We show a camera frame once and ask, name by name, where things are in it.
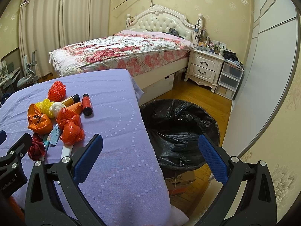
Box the dark red bag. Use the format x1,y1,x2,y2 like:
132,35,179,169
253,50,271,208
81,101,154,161
27,133,46,161

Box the orange plastic bag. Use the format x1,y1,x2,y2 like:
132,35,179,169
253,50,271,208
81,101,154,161
27,104,52,135

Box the white blue tube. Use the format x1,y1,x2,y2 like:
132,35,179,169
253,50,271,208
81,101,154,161
61,144,73,160

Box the light blue card packet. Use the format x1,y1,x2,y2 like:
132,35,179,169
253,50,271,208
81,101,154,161
46,124,61,146

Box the yellow foam net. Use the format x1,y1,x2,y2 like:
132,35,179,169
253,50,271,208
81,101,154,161
35,98,54,118

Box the white tissue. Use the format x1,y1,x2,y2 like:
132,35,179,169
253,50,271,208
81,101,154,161
49,102,66,118

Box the red plastic bag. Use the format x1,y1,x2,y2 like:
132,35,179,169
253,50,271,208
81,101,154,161
56,108,85,146

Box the orange-red foam net ball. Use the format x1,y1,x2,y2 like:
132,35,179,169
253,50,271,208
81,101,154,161
48,81,66,102

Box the yellow label brown bottle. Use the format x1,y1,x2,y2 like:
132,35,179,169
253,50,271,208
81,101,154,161
61,94,80,107

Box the red bottle black cap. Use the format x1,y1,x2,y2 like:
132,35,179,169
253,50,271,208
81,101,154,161
82,94,93,116

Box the black bag lined trash bin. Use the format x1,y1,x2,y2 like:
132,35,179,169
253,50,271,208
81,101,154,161
140,99,220,177

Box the cluttered desk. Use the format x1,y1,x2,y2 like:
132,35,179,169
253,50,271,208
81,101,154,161
0,60,21,97

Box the grey office chair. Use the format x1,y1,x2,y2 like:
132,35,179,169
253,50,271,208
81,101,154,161
17,50,38,89

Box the purple dotted tablecloth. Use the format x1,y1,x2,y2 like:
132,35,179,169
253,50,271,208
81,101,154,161
0,68,190,226

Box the cardboard box on floor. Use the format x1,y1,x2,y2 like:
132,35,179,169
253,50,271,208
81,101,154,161
165,171,195,196

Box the white sliding wardrobe door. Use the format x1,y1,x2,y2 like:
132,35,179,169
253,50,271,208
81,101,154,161
222,0,300,157

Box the beige curtains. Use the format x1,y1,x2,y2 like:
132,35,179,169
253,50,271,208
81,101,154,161
18,0,110,77

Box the clear plastic drawer unit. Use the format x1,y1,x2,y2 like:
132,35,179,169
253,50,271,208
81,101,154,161
215,60,244,101

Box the white under-bed box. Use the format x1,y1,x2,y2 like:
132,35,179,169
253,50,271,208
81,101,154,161
139,74,174,106

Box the white two-drawer nightstand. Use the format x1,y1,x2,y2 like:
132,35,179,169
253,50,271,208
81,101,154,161
184,49,224,93

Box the black clothes pile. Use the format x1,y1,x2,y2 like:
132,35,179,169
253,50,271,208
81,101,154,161
222,49,238,62

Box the floral pink quilt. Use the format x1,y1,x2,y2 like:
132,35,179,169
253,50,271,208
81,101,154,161
49,30,193,77

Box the bottles clutter on nightstand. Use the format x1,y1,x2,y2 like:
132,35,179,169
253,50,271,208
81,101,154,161
197,28,227,56

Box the white bed tufted headboard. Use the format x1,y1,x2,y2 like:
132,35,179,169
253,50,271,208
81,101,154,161
49,5,204,89

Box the black item on bed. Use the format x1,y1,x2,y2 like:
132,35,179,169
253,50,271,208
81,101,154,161
168,28,184,39

